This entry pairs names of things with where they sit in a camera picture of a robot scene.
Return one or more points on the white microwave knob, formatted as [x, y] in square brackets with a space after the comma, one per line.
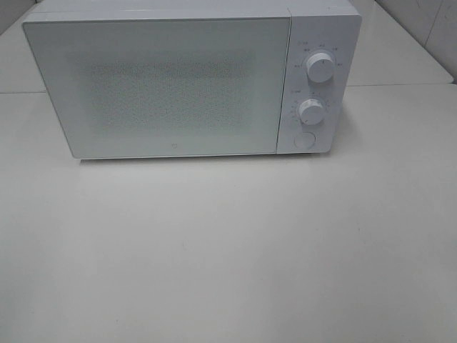
[311, 112]
[320, 67]

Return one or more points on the white microwave oven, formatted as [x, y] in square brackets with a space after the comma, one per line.
[315, 26]

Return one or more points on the white microwave door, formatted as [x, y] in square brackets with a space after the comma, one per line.
[129, 89]

